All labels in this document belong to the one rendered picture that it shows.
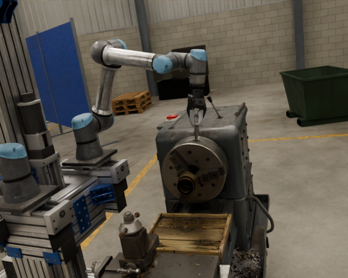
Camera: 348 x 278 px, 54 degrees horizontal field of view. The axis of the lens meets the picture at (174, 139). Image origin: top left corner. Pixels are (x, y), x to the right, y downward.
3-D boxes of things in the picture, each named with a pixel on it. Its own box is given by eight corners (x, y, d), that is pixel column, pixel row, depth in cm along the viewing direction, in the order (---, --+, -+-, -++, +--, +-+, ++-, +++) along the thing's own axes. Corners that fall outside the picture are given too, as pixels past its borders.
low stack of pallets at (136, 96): (126, 107, 1048) (124, 92, 1036) (153, 103, 1029) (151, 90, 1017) (111, 116, 931) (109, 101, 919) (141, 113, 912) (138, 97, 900)
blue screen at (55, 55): (22, 129, 943) (-2, 42, 880) (51, 122, 988) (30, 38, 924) (79, 154, 620) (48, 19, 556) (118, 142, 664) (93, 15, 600)
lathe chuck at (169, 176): (166, 190, 182) (167, 134, 172) (225, 199, 174) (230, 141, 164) (161, 198, 174) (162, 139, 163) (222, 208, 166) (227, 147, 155)
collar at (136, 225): (125, 222, 120) (123, 214, 120) (145, 222, 118) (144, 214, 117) (115, 234, 113) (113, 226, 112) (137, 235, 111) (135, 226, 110)
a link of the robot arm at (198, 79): (206, 75, 155) (189, 75, 155) (206, 85, 157) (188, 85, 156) (204, 73, 163) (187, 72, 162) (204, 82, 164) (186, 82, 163)
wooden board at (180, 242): (160, 219, 170) (159, 212, 169) (232, 220, 159) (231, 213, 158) (137, 256, 143) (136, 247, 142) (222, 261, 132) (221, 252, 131)
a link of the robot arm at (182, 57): (161, 53, 156) (182, 54, 152) (172, 51, 166) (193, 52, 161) (161, 70, 159) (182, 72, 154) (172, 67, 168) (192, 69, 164)
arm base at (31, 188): (-5, 202, 144) (-11, 181, 141) (22, 187, 157) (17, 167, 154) (22, 204, 138) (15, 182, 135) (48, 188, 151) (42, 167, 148)
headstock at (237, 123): (185, 161, 247) (178, 108, 236) (252, 159, 232) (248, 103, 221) (159, 199, 192) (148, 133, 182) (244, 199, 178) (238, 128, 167)
